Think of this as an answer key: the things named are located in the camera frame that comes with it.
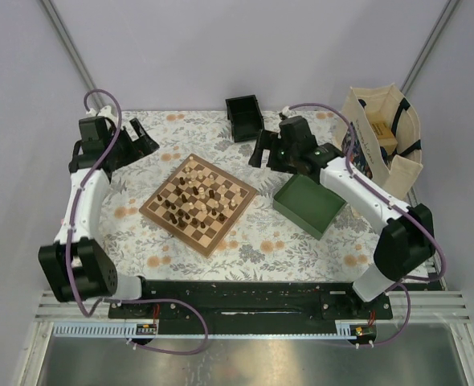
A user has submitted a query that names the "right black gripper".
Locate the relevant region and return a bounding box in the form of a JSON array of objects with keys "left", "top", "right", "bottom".
[{"left": 248, "top": 129, "right": 298, "bottom": 175}]

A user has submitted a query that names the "green metal tray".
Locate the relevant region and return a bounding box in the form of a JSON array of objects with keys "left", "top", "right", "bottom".
[{"left": 272, "top": 175, "right": 346, "bottom": 240}]

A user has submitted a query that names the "wooden chess board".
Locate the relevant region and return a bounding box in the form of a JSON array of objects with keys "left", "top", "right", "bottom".
[{"left": 139, "top": 154, "right": 257, "bottom": 257}]

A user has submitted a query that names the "cream canvas tote bag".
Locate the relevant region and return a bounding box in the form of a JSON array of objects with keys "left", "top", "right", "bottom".
[{"left": 333, "top": 84, "right": 423, "bottom": 199}]

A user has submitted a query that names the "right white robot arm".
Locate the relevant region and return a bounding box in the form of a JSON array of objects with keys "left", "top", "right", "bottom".
[{"left": 248, "top": 116, "right": 437, "bottom": 318}]

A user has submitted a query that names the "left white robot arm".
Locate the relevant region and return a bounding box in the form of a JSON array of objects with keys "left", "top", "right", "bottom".
[{"left": 38, "top": 116, "right": 159, "bottom": 302}]

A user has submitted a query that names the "black plastic bin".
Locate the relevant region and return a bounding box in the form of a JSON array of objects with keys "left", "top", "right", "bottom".
[{"left": 226, "top": 95, "right": 264, "bottom": 143}]

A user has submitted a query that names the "floral table mat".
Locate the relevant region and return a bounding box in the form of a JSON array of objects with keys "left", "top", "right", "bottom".
[{"left": 66, "top": 109, "right": 431, "bottom": 282}]

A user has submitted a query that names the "wooden box in bag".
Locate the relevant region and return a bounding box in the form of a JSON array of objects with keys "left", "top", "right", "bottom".
[{"left": 368, "top": 118, "right": 398, "bottom": 161}]

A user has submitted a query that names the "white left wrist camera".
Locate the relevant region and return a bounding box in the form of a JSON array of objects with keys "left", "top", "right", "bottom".
[{"left": 86, "top": 105, "right": 118, "bottom": 123}]

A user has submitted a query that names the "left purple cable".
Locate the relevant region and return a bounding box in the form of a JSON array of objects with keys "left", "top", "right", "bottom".
[{"left": 62, "top": 88, "right": 210, "bottom": 355}]

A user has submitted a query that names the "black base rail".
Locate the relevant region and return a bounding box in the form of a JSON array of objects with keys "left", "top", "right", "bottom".
[{"left": 107, "top": 281, "right": 394, "bottom": 322}]

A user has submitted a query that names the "white slotted cable duct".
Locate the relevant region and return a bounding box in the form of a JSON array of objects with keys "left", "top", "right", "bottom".
[{"left": 53, "top": 315, "right": 357, "bottom": 340}]

